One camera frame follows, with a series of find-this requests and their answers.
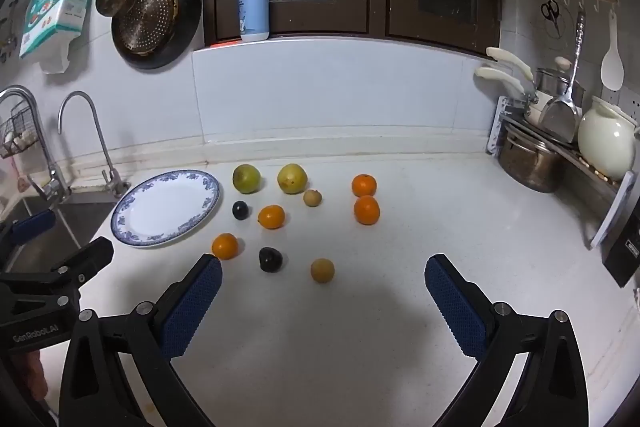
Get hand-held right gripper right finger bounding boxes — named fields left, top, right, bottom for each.
left=424, top=253, right=591, bottom=427

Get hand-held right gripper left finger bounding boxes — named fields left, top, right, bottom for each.
left=60, top=253, right=223, bottom=427

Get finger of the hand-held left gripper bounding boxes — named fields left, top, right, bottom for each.
left=0, top=236, right=115, bottom=303
left=0, top=208, right=57, bottom=260

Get orange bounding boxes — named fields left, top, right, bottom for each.
left=258, top=205, right=286, bottom=230
left=211, top=233, right=239, bottom=261
left=351, top=174, right=377, bottom=198
left=353, top=196, right=381, bottom=226

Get blue rimmed white plate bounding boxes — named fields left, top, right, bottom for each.
left=110, top=169, right=221, bottom=248

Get green apple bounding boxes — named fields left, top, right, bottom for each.
left=232, top=164, right=262, bottom=194

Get yellow apple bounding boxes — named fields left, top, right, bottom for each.
left=277, top=163, right=308, bottom=195

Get person's left hand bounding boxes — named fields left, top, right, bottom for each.
left=9, top=349, right=49, bottom=403

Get steel kitchen sink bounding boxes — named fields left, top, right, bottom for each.
left=10, top=194, right=123, bottom=280

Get tall steel faucet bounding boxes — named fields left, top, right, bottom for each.
left=0, top=86, right=72, bottom=202

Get curved steel faucet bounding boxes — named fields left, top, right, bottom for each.
left=57, top=91, right=132, bottom=198

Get large stainless steel pot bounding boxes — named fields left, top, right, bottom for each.
left=498, top=122, right=572, bottom=194

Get black box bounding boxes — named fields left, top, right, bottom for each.
left=602, top=216, right=640, bottom=289

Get metal corner shelf rack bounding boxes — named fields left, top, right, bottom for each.
left=501, top=112, right=632, bottom=200

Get steel spatula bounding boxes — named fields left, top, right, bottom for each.
left=539, top=9, right=587, bottom=144

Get teal and white box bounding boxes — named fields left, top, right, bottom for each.
left=19, top=0, right=98, bottom=74

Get white ceramic jar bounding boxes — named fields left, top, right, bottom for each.
left=578, top=95, right=639, bottom=180

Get brass colander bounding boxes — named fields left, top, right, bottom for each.
left=114, top=0, right=180, bottom=56

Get steel pot with lid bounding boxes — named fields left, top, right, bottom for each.
left=534, top=56, right=587, bottom=108

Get white rice paddle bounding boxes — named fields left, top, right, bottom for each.
left=600, top=9, right=625, bottom=92

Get black scissors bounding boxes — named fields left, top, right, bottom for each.
left=540, top=0, right=562, bottom=39

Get black wire basket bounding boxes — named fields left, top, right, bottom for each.
left=0, top=104, right=41, bottom=159

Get cream handled saucepan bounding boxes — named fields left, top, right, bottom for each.
left=474, top=66, right=541, bottom=124

